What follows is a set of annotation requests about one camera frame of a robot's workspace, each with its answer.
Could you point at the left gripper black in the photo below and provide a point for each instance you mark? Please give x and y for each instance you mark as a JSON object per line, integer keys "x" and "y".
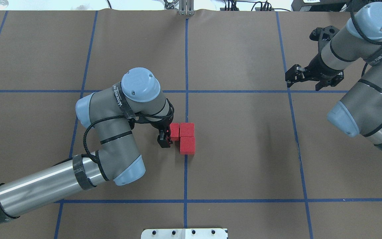
{"x": 163, "y": 138}

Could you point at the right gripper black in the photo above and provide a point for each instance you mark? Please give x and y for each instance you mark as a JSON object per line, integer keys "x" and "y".
{"x": 317, "y": 68}

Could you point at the red block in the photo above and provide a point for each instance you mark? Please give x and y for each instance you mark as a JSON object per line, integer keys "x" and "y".
{"x": 174, "y": 129}
{"x": 186, "y": 129}
{"x": 187, "y": 145}

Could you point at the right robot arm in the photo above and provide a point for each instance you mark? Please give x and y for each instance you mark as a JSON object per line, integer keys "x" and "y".
{"x": 360, "y": 110}

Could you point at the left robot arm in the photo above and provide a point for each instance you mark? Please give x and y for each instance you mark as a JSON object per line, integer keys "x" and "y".
{"x": 110, "y": 151}

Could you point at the black device top right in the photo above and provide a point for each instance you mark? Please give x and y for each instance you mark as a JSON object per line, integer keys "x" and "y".
{"x": 328, "y": 5}

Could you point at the metal mounting plate with bolts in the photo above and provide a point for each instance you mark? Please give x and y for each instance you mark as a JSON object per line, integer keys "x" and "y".
{"x": 185, "y": 233}

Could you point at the aluminium frame post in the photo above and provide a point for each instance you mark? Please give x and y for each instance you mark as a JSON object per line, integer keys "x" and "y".
{"x": 186, "y": 7}

